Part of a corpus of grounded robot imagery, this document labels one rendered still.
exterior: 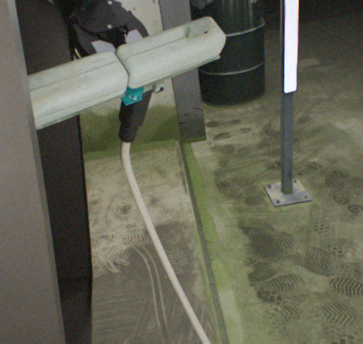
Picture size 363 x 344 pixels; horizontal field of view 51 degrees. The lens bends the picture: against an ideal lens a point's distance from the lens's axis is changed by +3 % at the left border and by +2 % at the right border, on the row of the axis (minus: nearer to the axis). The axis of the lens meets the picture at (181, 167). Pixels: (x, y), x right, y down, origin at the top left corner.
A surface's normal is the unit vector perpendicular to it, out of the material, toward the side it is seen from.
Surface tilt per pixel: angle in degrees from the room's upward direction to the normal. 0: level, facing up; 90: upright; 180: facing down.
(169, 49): 40
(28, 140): 90
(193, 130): 90
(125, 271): 0
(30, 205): 90
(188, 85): 90
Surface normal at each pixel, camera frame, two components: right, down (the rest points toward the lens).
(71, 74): 0.25, -0.42
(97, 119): 0.11, 0.50
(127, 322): -0.15, -0.84
